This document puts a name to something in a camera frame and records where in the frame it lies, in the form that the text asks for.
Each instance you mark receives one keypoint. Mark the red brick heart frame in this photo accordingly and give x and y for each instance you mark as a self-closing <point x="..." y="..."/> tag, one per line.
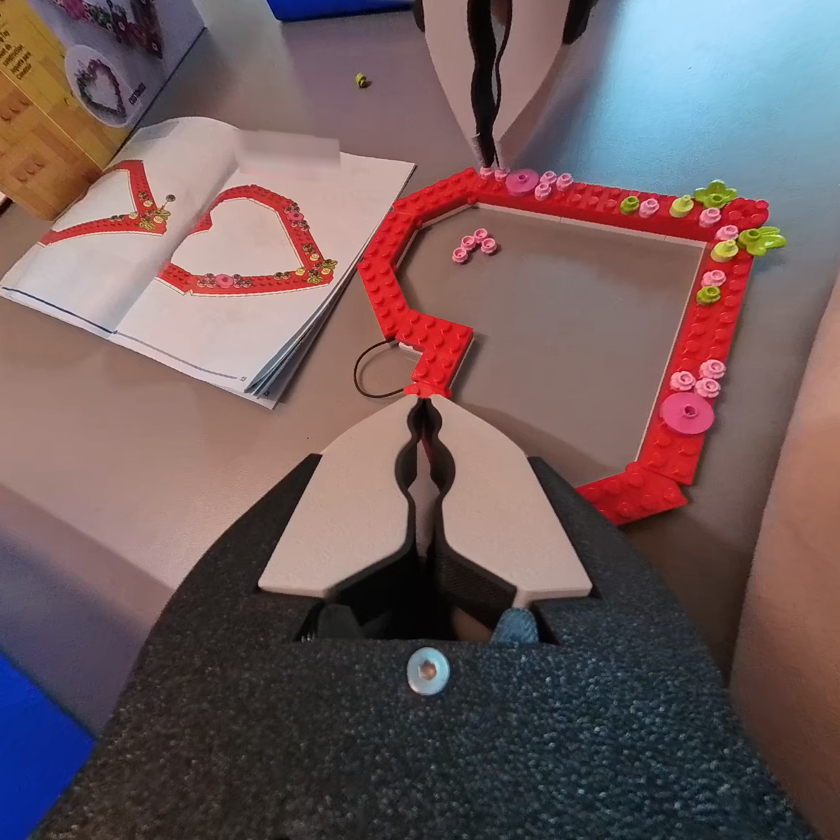
<point x="439" y="338"/>

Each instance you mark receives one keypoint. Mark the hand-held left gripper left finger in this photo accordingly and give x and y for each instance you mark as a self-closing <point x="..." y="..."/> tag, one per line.
<point x="341" y="512"/>

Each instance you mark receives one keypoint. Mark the lime green flower stud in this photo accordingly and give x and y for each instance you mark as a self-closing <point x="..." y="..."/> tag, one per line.
<point x="724" y="249"/>
<point x="709" y="295"/>
<point x="630" y="204"/>
<point x="680" y="205"/>

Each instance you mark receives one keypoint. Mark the lime green leaf piece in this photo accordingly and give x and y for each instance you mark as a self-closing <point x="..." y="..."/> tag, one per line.
<point x="715" y="195"/>
<point x="761" y="239"/>

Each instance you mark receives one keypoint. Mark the group of pink flower studs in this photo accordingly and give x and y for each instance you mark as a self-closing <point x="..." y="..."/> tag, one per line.
<point x="714" y="369"/>

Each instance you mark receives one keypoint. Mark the open instruction booklet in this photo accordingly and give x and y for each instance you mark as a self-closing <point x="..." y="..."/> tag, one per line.
<point x="177" y="328"/>

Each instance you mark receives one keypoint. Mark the yellow and lilac toy box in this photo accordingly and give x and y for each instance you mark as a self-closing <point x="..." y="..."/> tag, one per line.
<point x="39" y="131"/>

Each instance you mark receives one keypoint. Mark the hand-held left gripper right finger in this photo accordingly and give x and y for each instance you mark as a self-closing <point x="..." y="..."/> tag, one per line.
<point x="512" y="518"/>

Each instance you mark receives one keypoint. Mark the person's beige sweatshirt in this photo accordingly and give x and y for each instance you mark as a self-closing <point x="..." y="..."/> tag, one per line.
<point x="794" y="525"/>

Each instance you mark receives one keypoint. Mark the grey desk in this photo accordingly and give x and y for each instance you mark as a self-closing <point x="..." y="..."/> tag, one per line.
<point x="577" y="328"/>

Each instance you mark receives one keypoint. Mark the blue plastic bin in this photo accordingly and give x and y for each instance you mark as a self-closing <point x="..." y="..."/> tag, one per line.
<point x="328" y="6"/>
<point x="33" y="754"/>

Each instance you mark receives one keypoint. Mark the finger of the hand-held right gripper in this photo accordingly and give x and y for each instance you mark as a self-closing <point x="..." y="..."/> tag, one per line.
<point x="449" y="52"/>
<point x="531" y="59"/>

